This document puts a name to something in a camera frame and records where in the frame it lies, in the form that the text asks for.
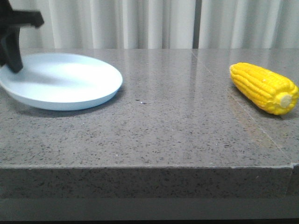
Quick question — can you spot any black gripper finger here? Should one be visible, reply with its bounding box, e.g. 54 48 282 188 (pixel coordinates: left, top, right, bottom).
9 11 44 28
0 27 23 72

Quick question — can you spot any light blue round plate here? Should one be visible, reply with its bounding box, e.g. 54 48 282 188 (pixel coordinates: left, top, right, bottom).
0 53 123 111

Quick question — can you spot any yellow corn cob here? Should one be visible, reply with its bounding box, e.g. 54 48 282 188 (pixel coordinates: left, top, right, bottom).
229 63 299 115

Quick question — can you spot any white pleated curtain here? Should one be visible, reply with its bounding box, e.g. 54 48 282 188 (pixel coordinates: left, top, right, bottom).
11 0 299 49

